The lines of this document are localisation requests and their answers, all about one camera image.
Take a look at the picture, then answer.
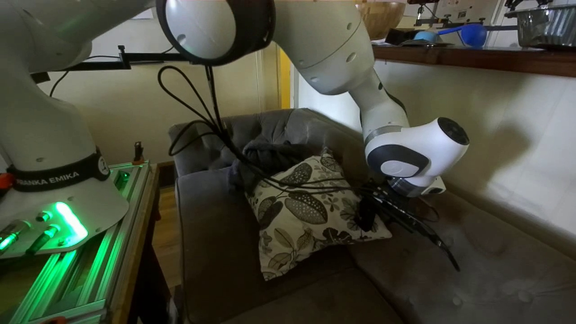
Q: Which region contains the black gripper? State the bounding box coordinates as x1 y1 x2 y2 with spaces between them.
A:
353 182 450 252

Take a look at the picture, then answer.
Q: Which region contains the grey-brown fabric couch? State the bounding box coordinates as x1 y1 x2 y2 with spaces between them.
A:
167 106 576 324

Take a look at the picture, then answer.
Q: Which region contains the white floral throw pillow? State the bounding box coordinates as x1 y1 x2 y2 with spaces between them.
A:
245 151 396 283

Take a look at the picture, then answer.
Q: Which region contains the dark blue cloth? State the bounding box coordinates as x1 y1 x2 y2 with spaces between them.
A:
228 133 315 194

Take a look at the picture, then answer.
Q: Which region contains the wooden counter shelf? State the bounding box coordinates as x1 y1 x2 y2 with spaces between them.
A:
371 41 576 79

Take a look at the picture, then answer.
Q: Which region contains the blue plastic ladle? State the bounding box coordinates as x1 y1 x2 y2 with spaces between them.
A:
412 22 489 50

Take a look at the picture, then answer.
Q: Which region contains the small dark clamp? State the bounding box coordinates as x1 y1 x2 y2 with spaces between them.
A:
131 139 147 167

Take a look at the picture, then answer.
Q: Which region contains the wooden table with aluminium rails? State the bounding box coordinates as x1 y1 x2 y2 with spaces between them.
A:
0 160 164 324

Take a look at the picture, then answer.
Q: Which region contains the orange clamp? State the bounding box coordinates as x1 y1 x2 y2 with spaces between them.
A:
0 171 16 198

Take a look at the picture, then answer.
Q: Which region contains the black cable bundle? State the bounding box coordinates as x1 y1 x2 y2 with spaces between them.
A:
155 61 374 198

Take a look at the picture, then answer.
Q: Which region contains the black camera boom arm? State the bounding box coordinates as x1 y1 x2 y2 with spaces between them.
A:
29 43 182 83

